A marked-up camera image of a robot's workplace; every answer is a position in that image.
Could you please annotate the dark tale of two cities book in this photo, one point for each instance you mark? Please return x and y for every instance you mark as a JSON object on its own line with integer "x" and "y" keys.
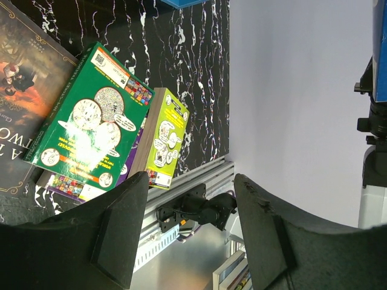
{"x": 34, "y": 70}

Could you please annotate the lime green treehouse book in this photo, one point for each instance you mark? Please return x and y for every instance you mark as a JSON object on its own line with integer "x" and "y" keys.
{"x": 160, "y": 143}

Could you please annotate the blue 91-storey treehouse book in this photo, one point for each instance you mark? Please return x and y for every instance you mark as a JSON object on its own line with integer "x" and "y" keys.
{"x": 379, "y": 50}

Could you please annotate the blue pink yellow bookshelf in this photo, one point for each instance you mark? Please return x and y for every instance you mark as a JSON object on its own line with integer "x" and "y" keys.
{"x": 179, "y": 4}

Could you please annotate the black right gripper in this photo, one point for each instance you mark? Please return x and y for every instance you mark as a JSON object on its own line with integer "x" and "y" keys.
{"x": 365, "y": 85}

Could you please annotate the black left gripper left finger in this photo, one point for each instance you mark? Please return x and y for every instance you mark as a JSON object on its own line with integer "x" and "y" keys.
{"x": 91, "y": 246}

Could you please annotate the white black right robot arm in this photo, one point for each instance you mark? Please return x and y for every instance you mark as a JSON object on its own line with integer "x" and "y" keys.
{"x": 372, "y": 210}

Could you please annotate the slotted grey cable duct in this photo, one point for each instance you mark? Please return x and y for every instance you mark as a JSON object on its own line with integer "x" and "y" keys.
{"x": 154, "y": 246}

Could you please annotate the stack of background books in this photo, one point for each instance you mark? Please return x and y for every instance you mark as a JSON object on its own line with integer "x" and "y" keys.
{"x": 233, "y": 273}

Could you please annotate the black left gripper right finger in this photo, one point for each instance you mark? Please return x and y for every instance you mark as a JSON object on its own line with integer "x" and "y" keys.
{"x": 290, "y": 248}

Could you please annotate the purple treehouse book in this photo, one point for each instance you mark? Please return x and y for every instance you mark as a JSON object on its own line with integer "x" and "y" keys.
{"x": 81, "y": 192}

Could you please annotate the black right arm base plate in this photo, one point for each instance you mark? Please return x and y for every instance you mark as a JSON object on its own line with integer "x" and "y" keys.
{"x": 182, "y": 208}

